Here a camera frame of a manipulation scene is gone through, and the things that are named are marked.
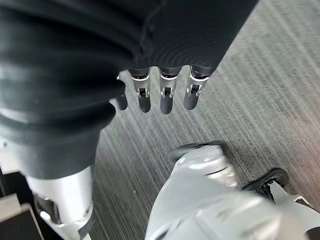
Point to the silver robot left leg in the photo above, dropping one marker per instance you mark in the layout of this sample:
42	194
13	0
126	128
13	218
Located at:
287	197

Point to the silver robot leg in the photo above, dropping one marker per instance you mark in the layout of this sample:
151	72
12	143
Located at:
287	197
200	200

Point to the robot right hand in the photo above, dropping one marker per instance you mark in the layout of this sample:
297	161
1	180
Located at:
62	75

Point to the dark robot left foot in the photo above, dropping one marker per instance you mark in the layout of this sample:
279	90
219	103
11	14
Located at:
275	175

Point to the silver robot right leg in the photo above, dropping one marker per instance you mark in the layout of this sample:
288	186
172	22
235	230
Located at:
200	200

